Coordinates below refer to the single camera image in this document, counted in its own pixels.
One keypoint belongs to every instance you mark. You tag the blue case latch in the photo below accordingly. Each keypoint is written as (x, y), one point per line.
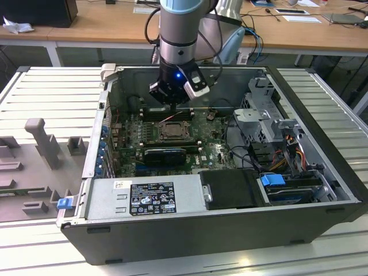
(64, 203)

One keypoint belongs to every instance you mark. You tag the black cylinder part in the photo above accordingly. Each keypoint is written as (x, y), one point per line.
(133, 103)

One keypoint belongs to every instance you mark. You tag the green motherboard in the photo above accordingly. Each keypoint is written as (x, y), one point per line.
(212, 143)

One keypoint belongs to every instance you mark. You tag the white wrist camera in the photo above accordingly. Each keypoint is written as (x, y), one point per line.
(197, 86)

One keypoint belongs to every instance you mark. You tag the grey flat tray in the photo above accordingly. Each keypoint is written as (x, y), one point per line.
(146, 10)

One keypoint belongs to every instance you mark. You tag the black graphics card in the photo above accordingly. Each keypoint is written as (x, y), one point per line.
(165, 156)

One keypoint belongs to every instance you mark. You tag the metal drive cage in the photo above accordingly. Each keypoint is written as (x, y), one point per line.
(250, 118)

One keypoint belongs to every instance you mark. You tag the dark coin battery holder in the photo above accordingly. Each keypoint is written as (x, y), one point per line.
(210, 115)

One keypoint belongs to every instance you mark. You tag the black plastic shroud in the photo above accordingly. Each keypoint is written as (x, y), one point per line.
(230, 189)

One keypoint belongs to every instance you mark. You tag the grey parts rack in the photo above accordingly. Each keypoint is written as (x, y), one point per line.
(28, 166)

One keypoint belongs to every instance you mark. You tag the blue card retainer clips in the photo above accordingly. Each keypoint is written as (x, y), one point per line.
(99, 158)

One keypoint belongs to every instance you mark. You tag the crumpled white paper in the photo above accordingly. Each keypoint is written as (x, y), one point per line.
(18, 26)

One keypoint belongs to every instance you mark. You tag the wooden desk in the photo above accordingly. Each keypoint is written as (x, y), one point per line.
(115, 26)

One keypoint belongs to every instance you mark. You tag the blue book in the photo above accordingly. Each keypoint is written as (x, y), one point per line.
(261, 3)

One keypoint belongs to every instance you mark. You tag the black RAM slot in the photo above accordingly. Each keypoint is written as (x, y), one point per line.
(172, 141)
(152, 118)
(189, 148)
(155, 112)

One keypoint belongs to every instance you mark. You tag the blue expansion slot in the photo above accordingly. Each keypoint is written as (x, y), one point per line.
(141, 166)

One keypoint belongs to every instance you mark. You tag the black PC case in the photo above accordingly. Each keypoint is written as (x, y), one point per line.
(172, 241)

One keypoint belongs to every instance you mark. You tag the black computer box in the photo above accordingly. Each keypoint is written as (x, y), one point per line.
(37, 13)

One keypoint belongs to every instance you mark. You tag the silver power supply unit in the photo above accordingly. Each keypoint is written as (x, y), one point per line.
(103, 201)

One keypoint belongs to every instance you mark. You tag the white paper sheet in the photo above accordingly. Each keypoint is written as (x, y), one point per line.
(302, 19)

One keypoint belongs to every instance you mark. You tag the hard disk in blue carrier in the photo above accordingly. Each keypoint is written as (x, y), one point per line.
(271, 180)

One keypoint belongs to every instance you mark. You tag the dark grey laptop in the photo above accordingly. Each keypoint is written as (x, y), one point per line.
(343, 18)

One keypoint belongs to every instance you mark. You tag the grey plastic case latch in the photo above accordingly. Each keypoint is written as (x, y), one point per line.
(109, 70)

